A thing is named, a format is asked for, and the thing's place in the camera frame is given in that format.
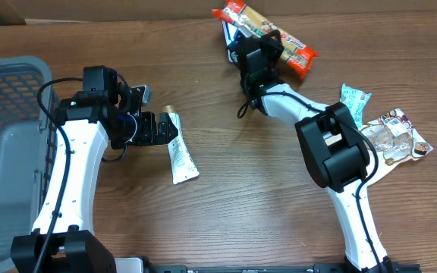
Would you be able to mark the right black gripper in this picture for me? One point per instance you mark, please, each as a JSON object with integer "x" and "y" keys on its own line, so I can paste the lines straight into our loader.
{"x": 276, "y": 49}

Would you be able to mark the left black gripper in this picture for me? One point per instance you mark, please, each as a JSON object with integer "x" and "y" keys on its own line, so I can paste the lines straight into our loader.
{"x": 166, "y": 136}

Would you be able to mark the white shampoo tube gold cap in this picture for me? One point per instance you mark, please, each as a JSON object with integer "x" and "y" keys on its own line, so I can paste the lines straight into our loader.
{"x": 182, "y": 164}

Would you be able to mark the teal snack wrapper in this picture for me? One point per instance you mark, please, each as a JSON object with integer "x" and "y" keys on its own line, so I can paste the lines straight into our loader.
{"x": 355, "y": 100}

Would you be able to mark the beige brown snack pouch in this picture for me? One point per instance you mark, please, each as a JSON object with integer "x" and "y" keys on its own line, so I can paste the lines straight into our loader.
{"x": 395, "y": 141}

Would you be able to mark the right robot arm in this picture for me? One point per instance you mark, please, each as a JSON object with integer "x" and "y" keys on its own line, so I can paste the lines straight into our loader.
{"x": 338, "y": 157}

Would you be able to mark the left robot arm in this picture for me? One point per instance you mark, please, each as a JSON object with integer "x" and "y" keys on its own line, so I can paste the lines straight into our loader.
{"x": 105, "y": 113}

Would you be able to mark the white barcode scanner stand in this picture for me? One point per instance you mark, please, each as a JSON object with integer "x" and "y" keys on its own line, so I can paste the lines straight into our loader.
{"x": 230, "y": 34}

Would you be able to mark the grey plastic shopping basket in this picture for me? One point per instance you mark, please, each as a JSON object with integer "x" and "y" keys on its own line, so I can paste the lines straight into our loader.
{"x": 26, "y": 149}

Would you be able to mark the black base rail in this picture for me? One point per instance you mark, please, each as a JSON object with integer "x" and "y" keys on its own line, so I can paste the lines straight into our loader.
{"x": 317, "y": 268}

